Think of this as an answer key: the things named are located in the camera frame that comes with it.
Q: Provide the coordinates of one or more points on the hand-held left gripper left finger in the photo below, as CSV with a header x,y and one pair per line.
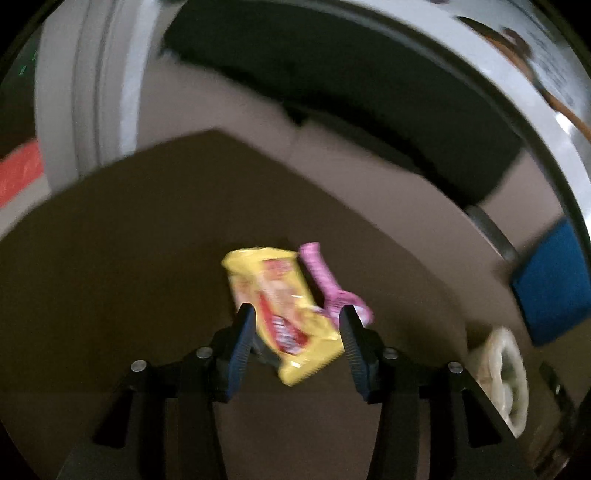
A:
x,y
242,344

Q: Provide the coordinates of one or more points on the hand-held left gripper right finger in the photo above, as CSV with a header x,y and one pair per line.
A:
x,y
353,353

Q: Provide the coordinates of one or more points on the yellow snack wrapper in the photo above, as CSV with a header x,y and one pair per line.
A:
x,y
281,304

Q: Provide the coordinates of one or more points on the pink snack wrapper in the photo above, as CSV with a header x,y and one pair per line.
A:
x,y
323,277

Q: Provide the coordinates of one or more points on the translucent plastic bin liner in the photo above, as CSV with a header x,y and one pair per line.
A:
x,y
503,374

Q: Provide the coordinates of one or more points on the brown cardboard panel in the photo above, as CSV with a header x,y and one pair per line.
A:
x,y
369,194

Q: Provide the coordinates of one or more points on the blue towel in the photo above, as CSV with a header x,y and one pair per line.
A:
x,y
554,286

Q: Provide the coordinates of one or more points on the black cloth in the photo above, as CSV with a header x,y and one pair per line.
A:
x,y
346,87

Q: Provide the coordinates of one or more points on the red floor mat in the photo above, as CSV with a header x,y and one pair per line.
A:
x,y
21,173

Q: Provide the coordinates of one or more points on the white kitchen counter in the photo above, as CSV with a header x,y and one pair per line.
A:
x,y
498,101

